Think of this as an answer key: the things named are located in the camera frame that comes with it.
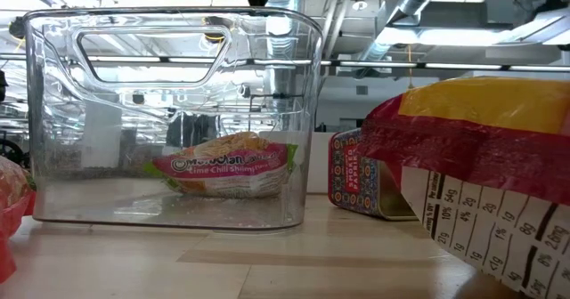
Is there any red patterned paprika tin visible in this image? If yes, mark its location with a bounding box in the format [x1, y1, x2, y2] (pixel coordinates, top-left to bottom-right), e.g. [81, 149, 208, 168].
[328, 128, 419, 222]

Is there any long light rail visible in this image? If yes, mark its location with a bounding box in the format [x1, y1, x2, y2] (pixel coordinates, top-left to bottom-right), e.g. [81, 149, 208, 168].
[0, 54, 570, 73]

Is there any black wheel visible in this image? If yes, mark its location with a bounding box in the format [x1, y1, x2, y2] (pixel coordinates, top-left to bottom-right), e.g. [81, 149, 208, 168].
[0, 132, 22, 158]

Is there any orange chicken ramen pack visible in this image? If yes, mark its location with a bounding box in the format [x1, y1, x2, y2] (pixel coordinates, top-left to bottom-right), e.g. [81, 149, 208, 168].
[0, 155, 37, 285]

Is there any clear plastic storage bin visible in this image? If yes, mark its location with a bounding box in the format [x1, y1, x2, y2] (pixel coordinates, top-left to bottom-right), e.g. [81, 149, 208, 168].
[21, 7, 325, 231]

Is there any lime chili shrimp ramen pack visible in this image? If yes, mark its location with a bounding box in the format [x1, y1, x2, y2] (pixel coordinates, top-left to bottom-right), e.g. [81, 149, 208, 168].
[142, 131, 298, 200]

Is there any yellow hanging cord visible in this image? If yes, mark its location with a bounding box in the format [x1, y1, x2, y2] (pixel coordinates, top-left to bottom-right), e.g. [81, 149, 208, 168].
[406, 44, 415, 91]

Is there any black round fixture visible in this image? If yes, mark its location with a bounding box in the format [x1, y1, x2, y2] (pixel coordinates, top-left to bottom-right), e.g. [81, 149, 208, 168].
[8, 17, 24, 40]

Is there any red yellow ramen pack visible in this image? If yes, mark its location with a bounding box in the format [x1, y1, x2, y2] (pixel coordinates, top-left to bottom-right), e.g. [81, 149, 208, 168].
[357, 76, 570, 299]

